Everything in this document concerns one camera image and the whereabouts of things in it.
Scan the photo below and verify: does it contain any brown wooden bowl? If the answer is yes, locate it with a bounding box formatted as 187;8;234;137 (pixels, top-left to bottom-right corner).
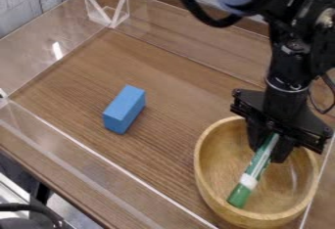
194;116;319;229

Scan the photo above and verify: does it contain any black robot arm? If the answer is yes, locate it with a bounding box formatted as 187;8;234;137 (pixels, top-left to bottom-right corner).
218;0;335;163

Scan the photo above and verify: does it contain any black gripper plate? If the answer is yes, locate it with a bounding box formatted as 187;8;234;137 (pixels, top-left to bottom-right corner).
231;89;334;163

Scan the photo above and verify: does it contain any clear acrylic triangular bracket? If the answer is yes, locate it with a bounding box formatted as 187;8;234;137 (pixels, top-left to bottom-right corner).
84;0;130;29

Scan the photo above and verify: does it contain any green expo marker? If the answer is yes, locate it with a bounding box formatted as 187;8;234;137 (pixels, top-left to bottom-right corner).
227;133;281;208

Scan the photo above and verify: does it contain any blue foam block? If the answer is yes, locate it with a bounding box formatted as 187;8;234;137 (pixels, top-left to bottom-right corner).
102;85;147;134

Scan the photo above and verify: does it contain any black cable lower left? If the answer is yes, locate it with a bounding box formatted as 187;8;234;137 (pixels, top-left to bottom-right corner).
0;203;64;229

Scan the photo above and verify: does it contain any clear acrylic wall panel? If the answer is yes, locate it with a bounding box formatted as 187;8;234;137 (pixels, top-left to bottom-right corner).
0;96;218;229

